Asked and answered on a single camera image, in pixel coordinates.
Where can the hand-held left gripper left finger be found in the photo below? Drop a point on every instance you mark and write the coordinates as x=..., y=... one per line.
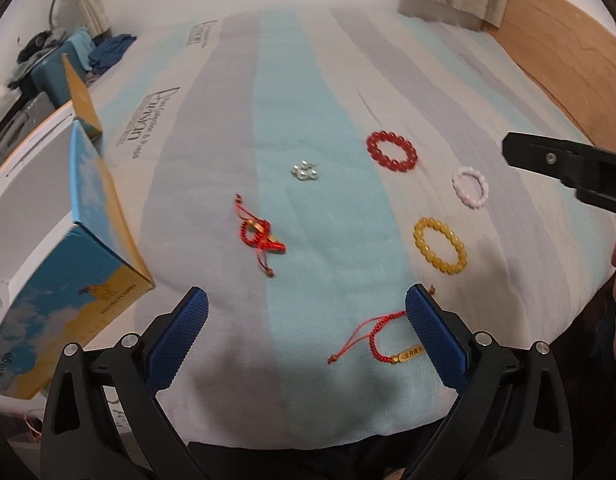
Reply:
x=180, y=340

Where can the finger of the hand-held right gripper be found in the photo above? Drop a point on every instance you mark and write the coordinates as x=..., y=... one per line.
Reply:
x=538, y=152

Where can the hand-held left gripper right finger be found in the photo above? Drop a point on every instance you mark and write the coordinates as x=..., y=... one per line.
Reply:
x=433, y=340

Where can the white cardboard box blue print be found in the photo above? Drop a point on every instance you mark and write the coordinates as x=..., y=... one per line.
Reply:
x=38, y=210

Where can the pearl earrings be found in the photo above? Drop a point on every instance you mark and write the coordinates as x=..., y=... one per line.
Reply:
x=303, y=172

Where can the person's dark clothing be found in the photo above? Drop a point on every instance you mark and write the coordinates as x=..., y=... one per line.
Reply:
x=313, y=460

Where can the striped bed sheet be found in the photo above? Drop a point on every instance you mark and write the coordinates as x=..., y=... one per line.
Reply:
x=313, y=110

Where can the grey suitcase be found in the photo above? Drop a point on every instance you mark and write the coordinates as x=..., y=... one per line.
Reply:
x=18, y=122

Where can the teal suitcase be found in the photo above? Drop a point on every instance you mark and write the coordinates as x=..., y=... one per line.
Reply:
x=53, y=80

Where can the blue clothes pile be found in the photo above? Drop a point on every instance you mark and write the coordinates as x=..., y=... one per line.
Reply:
x=110, y=52

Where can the dark clothes pile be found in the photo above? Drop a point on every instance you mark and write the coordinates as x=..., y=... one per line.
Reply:
x=35, y=50

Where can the narrow beige curtain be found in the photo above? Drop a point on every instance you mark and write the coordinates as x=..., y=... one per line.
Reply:
x=95, y=15

